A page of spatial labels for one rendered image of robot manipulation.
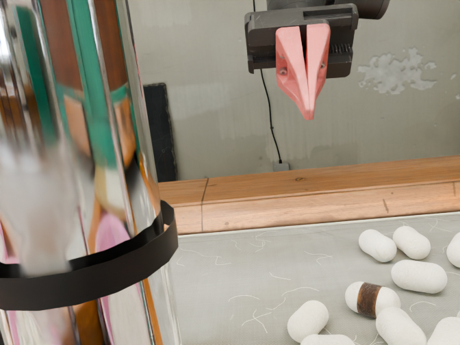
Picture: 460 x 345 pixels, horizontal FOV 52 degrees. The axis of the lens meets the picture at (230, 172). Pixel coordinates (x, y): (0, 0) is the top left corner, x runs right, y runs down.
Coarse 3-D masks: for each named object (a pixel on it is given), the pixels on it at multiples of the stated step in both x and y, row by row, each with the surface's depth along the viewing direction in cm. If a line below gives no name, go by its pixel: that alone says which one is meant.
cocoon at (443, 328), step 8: (448, 320) 26; (456, 320) 26; (440, 328) 26; (448, 328) 25; (456, 328) 25; (432, 336) 25; (440, 336) 25; (448, 336) 25; (456, 336) 25; (432, 344) 25; (440, 344) 24; (448, 344) 24; (456, 344) 24
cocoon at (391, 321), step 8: (384, 312) 28; (392, 312) 27; (400, 312) 27; (376, 320) 28; (384, 320) 27; (392, 320) 27; (400, 320) 26; (408, 320) 26; (376, 328) 28; (384, 328) 27; (392, 328) 26; (400, 328) 26; (408, 328) 26; (416, 328) 26; (384, 336) 27; (392, 336) 26; (400, 336) 26; (408, 336) 25; (416, 336) 25; (424, 336) 26; (392, 344) 26; (400, 344) 26; (408, 344) 25; (416, 344) 25; (424, 344) 25
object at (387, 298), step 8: (352, 288) 31; (384, 288) 30; (352, 296) 30; (384, 296) 29; (392, 296) 29; (352, 304) 30; (376, 304) 29; (384, 304) 29; (392, 304) 29; (376, 312) 29
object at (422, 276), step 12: (396, 264) 33; (408, 264) 32; (420, 264) 32; (432, 264) 32; (396, 276) 33; (408, 276) 32; (420, 276) 32; (432, 276) 31; (444, 276) 31; (408, 288) 32; (420, 288) 32; (432, 288) 31
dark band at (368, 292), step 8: (360, 288) 30; (368, 288) 30; (376, 288) 30; (360, 296) 30; (368, 296) 30; (376, 296) 29; (360, 304) 30; (368, 304) 30; (360, 312) 30; (368, 312) 30
